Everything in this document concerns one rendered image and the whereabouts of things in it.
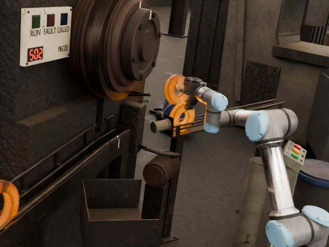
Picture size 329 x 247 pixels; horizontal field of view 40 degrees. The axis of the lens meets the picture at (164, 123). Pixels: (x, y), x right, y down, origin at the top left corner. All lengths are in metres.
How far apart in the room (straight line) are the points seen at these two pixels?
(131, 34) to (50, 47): 0.30
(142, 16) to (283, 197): 0.86
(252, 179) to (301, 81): 2.01
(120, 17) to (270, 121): 0.69
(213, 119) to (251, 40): 2.40
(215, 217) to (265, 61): 1.96
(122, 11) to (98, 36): 0.15
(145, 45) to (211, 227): 1.38
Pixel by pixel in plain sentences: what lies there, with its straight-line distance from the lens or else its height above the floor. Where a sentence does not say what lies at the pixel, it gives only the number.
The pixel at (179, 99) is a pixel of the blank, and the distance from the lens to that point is 2.36.
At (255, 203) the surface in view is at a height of 0.30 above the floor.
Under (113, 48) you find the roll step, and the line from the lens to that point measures 1.69.
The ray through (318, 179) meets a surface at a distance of 2.69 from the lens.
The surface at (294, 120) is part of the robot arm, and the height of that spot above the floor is 0.91.
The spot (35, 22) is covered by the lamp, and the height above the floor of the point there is 1.20.
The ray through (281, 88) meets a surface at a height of 0.50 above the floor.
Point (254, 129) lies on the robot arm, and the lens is 1.81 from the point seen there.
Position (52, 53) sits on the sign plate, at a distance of 1.65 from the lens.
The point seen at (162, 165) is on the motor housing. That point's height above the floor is 0.53.
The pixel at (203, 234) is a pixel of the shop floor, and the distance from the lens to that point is 2.73.
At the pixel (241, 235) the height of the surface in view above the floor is 0.09.
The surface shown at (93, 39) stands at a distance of 1.67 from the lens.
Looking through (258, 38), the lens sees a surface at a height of 0.91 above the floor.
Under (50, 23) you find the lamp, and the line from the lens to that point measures 1.61.
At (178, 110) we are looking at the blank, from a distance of 2.30.
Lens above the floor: 1.41
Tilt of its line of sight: 18 degrees down
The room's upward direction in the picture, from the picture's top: 7 degrees clockwise
